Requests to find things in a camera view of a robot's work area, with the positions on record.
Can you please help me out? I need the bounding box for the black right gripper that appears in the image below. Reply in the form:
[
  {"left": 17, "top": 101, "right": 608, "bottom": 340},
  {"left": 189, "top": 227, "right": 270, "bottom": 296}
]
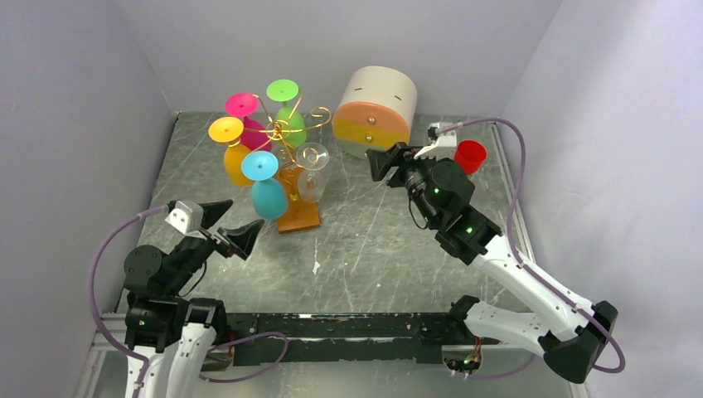
[{"left": 366, "top": 141, "right": 440, "bottom": 226}]

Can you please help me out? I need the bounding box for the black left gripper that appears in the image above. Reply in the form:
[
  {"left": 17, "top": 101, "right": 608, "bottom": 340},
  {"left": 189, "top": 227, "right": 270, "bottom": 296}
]
[{"left": 164, "top": 199, "right": 262, "bottom": 294}]

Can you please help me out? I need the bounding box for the blue plastic wine glass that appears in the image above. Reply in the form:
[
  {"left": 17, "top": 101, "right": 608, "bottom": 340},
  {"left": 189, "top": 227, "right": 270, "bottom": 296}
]
[{"left": 241, "top": 151, "right": 288, "bottom": 220}]

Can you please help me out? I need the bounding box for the clear plastic wine glass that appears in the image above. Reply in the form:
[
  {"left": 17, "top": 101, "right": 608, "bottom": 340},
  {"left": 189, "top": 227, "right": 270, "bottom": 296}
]
[{"left": 295, "top": 142, "right": 330, "bottom": 203}]

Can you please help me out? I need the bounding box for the magenta plastic wine glass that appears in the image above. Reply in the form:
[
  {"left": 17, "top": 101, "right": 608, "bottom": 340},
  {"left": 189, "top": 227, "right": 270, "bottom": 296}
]
[{"left": 225, "top": 92, "right": 272, "bottom": 152}]

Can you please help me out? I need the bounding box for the orange plastic wine glass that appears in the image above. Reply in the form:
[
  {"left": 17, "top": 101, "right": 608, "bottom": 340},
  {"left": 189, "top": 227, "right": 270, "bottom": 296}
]
[{"left": 208, "top": 116, "right": 254, "bottom": 187}]

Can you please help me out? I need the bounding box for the green plastic wine glass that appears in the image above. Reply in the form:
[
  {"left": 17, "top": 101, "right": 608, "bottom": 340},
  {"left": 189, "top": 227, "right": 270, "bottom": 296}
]
[{"left": 266, "top": 79, "right": 307, "bottom": 148}]

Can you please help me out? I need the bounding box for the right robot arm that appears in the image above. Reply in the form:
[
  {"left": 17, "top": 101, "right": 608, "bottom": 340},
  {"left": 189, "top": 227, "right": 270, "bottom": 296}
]
[{"left": 366, "top": 143, "right": 618, "bottom": 384}]

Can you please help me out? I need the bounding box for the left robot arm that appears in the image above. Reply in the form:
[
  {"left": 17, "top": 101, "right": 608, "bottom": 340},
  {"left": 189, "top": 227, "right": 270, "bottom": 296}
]
[{"left": 124, "top": 200, "right": 265, "bottom": 397}]

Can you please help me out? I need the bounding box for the red plastic wine glass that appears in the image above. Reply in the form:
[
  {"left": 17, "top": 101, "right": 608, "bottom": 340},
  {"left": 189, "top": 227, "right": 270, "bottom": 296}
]
[{"left": 453, "top": 140, "right": 487, "bottom": 175}]

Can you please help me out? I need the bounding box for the round pastel drawer cabinet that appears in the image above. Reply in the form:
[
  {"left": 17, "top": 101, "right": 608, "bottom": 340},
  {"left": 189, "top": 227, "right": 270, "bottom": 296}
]
[{"left": 332, "top": 66, "right": 418, "bottom": 158}]

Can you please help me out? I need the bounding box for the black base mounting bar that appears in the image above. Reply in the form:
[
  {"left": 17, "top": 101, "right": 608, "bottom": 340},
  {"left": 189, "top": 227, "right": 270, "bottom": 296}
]
[{"left": 227, "top": 313, "right": 477, "bottom": 366}]

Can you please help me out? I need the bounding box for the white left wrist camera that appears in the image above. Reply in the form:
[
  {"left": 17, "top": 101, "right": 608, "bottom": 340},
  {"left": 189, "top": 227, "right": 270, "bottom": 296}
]
[{"left": 165, "top": 200, "right": 204, "bottom": 237}]

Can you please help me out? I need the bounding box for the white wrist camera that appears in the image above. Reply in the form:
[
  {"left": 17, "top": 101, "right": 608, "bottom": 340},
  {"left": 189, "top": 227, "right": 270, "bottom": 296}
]
[
  {"left": 414, "top": 122, "right": 458, "bottom": 159},
  {"left": 165, "top": 200, "right": 204, "bottom": 237}
]

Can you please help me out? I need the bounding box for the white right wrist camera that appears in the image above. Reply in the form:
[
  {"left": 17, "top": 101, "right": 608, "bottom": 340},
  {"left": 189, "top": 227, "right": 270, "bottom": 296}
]
[{"left": 414, "top": 122, "right": 458, "bottom": 159}]

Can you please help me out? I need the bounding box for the gold wire wine glass rack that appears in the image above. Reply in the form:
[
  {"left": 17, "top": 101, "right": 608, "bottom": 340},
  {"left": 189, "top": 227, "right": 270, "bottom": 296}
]
[{"left": 253, "top": 92, "right": 321, "bottom": 233}]

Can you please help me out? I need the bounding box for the aluminium frame rail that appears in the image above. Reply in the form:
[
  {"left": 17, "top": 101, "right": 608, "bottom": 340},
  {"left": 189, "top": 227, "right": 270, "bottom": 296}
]
[{"left": 74, "top": 313, "right": 584, "bottom": 398}]

